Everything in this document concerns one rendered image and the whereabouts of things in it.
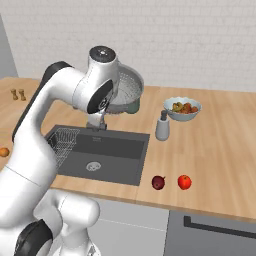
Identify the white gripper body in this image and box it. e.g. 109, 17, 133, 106
88, 110, 108, 125

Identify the dark grey sink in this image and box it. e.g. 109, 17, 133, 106
44, 124, 151, 187

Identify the silver metal colander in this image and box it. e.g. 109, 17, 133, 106
107, 63, 146, 115

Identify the dark red pear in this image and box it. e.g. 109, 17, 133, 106
151, 175, 167, 191

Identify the red apple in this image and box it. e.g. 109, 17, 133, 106
177, 174, 193, 191

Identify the grey soap dispenser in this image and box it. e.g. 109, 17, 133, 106
154, 109, 171, 142

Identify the white fruit bowl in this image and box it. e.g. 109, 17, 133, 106
162, 96, 203, 122

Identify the mixed fruit pile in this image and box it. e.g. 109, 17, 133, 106
171, 101, 199, 115

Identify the light grey cupboard door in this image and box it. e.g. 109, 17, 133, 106
49, 195, 171, 256

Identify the grey dishwasher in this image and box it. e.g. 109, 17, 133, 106
162, 209, 256, 256

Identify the wire dish rack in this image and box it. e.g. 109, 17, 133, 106
47, 128, 81, 169

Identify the black dishwasher handle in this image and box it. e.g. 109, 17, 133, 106
183, 215, 256, 240

